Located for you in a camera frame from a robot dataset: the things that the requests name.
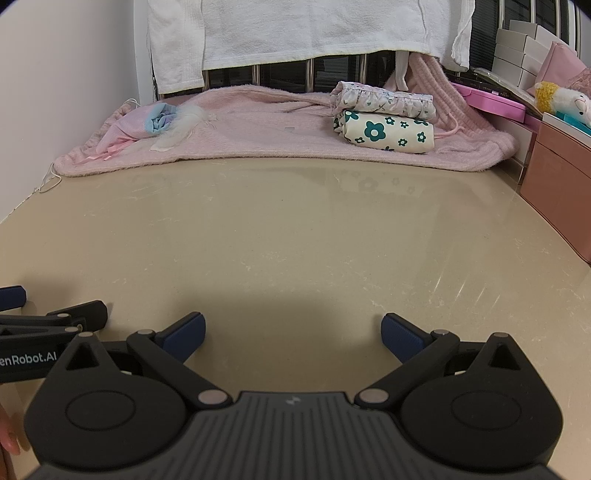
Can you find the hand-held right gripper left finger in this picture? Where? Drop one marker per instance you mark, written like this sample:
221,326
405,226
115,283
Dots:
187,336

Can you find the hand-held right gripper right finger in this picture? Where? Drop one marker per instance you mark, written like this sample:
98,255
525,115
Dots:
401,337

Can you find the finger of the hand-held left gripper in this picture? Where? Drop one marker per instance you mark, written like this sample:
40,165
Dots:
90,316
11,297

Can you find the pink blue purple-trimmed garment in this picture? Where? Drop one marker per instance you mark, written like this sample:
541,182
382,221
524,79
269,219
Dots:
159,121

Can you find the person's left hand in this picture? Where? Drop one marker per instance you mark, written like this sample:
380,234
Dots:
9,431

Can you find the pink ribbon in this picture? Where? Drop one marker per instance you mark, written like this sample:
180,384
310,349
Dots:
111,151

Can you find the folded cream green-flower garment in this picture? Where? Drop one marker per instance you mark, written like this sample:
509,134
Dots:
392,134

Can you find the white fluffy feather trim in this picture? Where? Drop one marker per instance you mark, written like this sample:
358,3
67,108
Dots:
184,124

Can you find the pink-brown drawer box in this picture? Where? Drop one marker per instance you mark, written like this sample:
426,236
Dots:
563,184

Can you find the pink fuzzy blanket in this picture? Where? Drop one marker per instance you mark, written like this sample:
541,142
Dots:
277,129

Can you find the folded floral ruffled garment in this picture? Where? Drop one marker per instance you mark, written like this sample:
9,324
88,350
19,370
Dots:
369,94

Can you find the pink flat box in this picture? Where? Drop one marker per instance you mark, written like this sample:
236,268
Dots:
494,104

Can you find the dark flat box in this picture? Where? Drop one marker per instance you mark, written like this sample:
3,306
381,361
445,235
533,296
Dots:
489,85

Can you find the teal small item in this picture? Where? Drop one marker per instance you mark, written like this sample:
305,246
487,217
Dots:
575,121

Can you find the metal railing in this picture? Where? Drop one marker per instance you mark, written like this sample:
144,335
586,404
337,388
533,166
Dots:
310,74

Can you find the white yellow plush toy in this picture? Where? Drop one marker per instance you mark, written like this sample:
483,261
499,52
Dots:
572,99

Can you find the stack of white boxes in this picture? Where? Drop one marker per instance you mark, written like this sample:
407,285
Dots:
512,50

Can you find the pink pouch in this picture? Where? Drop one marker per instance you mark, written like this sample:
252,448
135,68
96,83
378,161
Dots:
561,60

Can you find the white hanging cloth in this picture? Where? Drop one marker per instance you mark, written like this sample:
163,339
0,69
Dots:
286,32

